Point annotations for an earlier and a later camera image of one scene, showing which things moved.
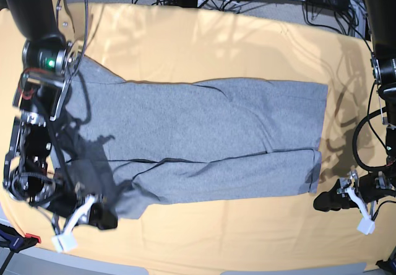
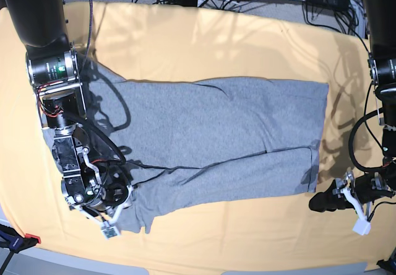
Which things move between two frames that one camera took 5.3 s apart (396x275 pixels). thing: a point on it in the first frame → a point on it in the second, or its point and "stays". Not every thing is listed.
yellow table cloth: (140, 42) stays
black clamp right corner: (390, 265) stays
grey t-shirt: (134, 143) stays
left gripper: (66, 206) → (115, 187)
